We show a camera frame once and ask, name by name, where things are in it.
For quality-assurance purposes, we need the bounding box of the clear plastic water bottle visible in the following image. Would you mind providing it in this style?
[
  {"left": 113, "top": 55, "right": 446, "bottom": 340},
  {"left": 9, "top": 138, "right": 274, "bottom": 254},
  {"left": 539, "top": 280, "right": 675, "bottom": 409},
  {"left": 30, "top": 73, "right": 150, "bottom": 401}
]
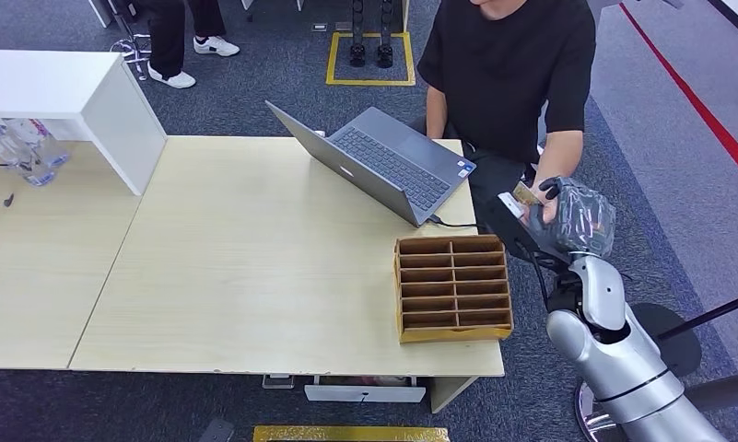
[
  {"left": 5, "top": 117, "right": 72, "bottom": 170},
  {"left": 0, "top": 119, "right": 57, "bottom": 188}
]

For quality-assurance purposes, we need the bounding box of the yellow floor tape outline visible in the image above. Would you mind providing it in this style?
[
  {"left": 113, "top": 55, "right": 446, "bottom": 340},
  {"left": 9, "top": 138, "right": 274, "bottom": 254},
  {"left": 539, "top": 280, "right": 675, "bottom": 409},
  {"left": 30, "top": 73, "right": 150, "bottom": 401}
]
[{"left": 252, "top": 425, "right": 451, "bottom": 442}]

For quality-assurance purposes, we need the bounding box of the black robot leg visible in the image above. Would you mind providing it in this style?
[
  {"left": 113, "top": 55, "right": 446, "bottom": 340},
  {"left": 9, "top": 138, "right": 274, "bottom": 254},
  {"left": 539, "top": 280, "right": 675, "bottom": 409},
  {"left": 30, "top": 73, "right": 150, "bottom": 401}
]
[
  {"left": 348, "top": 0, "right": 369, "bottom": 69},
  {"left": 375, "top": 0, "right": 396, "bottom": 69}
]

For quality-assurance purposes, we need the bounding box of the wooden slotted card organizer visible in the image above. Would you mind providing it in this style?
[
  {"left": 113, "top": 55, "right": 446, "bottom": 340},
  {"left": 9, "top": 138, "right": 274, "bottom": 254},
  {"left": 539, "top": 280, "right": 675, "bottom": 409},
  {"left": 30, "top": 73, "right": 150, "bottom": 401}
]
[{"left": 393, "top": 234, "right": 516, "bottom": 345}]

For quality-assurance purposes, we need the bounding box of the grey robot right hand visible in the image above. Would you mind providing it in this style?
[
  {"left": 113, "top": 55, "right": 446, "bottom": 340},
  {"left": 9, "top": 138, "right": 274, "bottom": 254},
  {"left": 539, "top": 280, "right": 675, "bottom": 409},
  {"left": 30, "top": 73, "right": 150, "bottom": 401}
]
[{"left": 529, "top": 176, "right": 618, "bottom": 259}]

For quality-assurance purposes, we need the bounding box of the black round stand base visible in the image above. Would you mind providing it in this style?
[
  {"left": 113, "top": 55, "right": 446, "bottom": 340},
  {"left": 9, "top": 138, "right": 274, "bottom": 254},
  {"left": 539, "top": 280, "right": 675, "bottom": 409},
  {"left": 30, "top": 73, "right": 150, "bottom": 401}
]
[{"left": 629, "top": 302, "right": 704, "bottom": 378}]

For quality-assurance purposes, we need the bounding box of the dark floor box cover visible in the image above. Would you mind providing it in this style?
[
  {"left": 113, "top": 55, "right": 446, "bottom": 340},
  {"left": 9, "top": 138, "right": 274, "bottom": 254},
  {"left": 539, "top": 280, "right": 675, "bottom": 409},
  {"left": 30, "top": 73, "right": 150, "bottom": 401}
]
[{"left": 198, "top": 417, "right": 236, "bottom": 442}]

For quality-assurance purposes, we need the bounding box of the black pole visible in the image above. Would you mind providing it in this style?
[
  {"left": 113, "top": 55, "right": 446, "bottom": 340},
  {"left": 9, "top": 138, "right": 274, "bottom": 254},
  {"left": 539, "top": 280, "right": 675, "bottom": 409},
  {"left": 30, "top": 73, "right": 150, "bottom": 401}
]
[{"left": 657, "top": 296, "right": 738, "bottom": 343}]

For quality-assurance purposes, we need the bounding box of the grey bar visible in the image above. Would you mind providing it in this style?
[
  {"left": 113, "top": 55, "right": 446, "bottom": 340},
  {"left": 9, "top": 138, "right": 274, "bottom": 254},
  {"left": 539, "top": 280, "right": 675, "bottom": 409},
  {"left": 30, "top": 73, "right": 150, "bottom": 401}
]
[{"left": 685, "top": 368, "right": 738, "bottom": 414}]

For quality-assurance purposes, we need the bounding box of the person's left hand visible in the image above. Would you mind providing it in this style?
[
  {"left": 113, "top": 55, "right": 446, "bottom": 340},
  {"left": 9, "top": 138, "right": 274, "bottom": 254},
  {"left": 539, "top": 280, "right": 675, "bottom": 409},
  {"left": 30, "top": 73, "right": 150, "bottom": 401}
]
[{"left": 520, "top": 178, "right": 560, "bottom": 227}]

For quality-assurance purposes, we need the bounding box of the white desk drawer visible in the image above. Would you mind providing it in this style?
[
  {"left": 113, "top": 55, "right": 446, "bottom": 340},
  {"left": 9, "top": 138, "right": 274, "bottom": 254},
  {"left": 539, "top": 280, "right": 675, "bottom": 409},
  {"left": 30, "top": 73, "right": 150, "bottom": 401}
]
[{"left": 303, "top": 376, "right": 428, "bottom": 404}]

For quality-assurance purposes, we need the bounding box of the white desk riser shelf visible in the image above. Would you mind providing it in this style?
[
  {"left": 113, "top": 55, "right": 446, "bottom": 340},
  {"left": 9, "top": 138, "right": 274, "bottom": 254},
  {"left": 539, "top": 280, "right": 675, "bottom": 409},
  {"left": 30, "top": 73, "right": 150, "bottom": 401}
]
[{"left": 0, "top": 49, "right": 169, "bottom": 197}]

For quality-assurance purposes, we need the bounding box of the tan card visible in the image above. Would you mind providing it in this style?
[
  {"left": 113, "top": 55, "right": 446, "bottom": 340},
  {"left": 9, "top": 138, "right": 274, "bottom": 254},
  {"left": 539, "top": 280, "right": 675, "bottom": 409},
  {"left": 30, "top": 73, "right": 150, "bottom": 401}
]
[{"left": 512, "top": 180, "right": 545, "bottom": 208}]

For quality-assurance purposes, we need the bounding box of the chrome chair base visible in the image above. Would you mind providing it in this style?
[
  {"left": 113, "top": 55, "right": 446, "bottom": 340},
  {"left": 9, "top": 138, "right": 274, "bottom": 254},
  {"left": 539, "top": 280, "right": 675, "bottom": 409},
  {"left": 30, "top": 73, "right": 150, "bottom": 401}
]
[{"left": 110, "top": 12, "right": 154, "bottom": 82}]

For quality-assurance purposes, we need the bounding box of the light wood desk side panel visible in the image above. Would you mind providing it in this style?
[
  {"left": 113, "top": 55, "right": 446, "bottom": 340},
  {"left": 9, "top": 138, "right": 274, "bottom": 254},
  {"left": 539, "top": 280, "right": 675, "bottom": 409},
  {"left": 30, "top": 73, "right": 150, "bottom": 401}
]
[{"left": 428, "top": 375, "right": 482, "bottom": 415}]

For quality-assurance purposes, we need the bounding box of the red floor tape line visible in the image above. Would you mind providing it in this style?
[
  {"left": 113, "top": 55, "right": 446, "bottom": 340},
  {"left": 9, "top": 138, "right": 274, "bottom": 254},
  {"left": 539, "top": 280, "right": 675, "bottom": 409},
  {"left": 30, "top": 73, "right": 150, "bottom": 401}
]
[{"left": 617, "top": 2, "right": 738, "bottom": 192}]

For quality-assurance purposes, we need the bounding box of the chrome ring base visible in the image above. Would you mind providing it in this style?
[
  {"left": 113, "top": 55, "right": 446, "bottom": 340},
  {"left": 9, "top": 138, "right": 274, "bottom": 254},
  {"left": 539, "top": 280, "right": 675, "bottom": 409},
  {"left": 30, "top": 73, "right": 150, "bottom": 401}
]
[{"left": 574, "top": 378, "right": 621, "bottom": 442}]

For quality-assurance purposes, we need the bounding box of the black laptop cable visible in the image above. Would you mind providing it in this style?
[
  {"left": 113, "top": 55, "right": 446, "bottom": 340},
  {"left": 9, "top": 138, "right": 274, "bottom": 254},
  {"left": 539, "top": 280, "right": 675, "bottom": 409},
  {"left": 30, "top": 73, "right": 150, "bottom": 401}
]
[{"left": 428, "top": 214, "right": 486, "bottom": 232}]

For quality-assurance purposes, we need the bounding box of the person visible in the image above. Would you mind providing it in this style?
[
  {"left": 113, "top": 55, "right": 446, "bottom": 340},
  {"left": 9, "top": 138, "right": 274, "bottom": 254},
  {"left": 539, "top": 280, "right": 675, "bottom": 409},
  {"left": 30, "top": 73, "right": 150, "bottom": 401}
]
[
  {"left": 407, "top": 0, "right": 598, "bottom": 228},
  {"left": 135, "top": 0, "right": 241, "bottom": 91}
]

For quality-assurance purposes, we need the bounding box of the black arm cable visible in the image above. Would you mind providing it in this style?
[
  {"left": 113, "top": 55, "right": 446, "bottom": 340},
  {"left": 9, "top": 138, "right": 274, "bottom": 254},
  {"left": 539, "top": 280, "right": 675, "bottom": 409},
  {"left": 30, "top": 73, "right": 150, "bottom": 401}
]
[{"left": 514, "top": 239, "right": 554, "bottom": 313}]

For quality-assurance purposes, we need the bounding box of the right wrist camera on black mount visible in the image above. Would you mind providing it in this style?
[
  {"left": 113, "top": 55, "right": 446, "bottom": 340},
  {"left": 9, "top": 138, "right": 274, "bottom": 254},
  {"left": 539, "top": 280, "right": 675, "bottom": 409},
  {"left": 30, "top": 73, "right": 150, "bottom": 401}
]
[{"left": 483, "top": 192, "right": 570, "bottom": 273}]

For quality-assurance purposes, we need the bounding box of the grey open laptop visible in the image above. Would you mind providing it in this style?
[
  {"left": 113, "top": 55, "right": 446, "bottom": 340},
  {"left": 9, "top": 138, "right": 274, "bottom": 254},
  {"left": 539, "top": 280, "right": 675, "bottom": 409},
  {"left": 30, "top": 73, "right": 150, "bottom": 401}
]
[{"left": 264, "top": 99, "right": 478, "bottom": 228}]

